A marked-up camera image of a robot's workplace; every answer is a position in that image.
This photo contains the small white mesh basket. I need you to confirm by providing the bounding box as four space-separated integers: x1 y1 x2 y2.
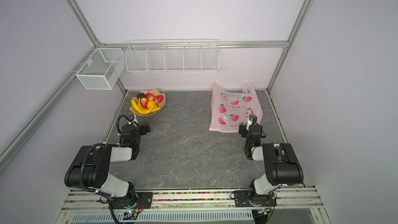
76 48 126 90

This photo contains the pink fruit-print plastic bag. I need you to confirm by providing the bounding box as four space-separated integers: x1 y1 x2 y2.
209 82 263 133

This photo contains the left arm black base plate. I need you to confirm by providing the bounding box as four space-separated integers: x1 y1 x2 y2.
110 191 153 210

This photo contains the dark purple grape bunch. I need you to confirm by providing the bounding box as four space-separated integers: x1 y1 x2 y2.
137 93 147 101

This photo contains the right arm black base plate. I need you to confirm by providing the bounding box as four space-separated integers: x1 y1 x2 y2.
231 190 277 207

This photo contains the orange yellow fruit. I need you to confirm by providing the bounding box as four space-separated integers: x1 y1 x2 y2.
147 100 158 109

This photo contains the red strawberry back left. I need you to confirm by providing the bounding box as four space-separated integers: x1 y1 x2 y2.
145 92 155 101

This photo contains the long white wire basket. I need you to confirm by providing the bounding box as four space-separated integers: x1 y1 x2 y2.
125 39 220 73

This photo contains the tan scalloped fruit bowl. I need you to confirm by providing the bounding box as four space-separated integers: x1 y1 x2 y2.
130 89 166 116

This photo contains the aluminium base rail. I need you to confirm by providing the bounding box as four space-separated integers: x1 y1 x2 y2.
56 187 330 224

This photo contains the yellow banana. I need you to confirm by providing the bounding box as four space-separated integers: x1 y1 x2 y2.
130 98 162 116

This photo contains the red strawberry back right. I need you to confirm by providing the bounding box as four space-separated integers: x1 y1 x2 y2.
154 94 164 105

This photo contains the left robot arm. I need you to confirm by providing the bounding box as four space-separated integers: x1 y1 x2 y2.
64 115 150 209

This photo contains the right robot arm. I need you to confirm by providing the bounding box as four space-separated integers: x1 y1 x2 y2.
234 114 304 207

